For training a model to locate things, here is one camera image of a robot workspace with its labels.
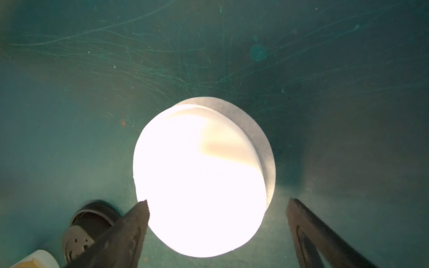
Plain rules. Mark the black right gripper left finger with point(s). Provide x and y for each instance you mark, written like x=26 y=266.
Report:
x=121 y=245

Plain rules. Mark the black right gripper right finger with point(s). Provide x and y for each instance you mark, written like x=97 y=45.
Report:
x=314 y=239

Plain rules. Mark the black plastic cup lid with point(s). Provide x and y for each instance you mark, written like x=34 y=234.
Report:
x=85 y=227

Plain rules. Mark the printed paper milk tea cup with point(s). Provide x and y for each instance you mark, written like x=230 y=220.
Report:
x=38 y=259

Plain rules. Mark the white leak-proof paper stack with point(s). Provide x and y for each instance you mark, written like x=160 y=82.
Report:
x=251 y=129

